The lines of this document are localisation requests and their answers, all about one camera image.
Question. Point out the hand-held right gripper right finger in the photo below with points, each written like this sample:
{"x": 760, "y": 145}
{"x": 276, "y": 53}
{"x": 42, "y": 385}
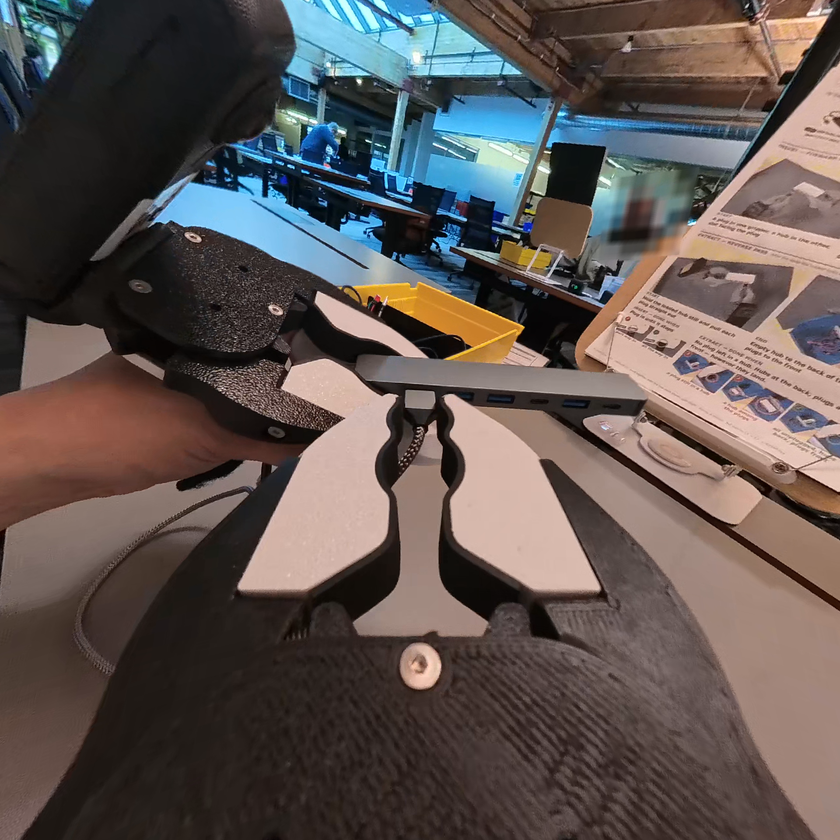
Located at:
{"x": 518, "y": 518}

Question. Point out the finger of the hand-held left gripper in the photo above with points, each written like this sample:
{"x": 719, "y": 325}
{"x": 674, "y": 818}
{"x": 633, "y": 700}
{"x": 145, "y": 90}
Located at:
{"x": 328, "y": 387}
{"x": 367, "y": 321}

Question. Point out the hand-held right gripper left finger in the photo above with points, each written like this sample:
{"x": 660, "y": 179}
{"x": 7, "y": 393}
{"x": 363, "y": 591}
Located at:
{"x": 328, "y": 518}

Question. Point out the yellow plastic bin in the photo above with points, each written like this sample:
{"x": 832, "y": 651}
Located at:
{"x": 472, "y": 325}
{"x": 522, "y": 256}

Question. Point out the grey usb hub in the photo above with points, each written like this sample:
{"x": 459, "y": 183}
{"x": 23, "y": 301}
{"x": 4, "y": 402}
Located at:
{"x": 499, "y": 380}

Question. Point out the person's left forearm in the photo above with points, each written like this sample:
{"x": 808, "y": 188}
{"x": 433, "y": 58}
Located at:
{"x": 16, "y": 459}

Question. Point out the person's left hand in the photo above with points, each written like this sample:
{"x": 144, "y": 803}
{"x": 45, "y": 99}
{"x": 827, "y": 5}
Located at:
{"x": 131, "y": 433}

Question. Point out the long wooden table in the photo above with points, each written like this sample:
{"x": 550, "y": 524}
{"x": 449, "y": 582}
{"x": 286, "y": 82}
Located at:
{"x": 367, "y": 197}

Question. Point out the group of black office chairs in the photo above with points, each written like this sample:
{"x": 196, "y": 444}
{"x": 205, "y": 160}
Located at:
{"x": 479, "y": 220}

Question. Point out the white sheet red label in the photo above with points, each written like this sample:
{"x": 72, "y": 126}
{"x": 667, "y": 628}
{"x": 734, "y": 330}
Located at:
{"x": 525, "y": 355}

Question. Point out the black device green lights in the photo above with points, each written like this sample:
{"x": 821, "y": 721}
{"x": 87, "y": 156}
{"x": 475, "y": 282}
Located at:
{"x": 577, "y": 289}

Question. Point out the wooden document stand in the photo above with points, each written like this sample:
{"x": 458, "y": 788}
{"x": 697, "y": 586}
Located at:
{"x": 561, "y": 226}

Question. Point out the black monitor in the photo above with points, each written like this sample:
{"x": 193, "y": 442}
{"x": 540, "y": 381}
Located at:
{"x": 576, "y": 170}

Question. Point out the skylight window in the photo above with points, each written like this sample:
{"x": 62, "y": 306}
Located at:
{"x": 367, "y": 13}

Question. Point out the printed instruction sheet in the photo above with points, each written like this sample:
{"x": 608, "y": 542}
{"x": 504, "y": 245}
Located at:
{"x": 754, "y": 295}

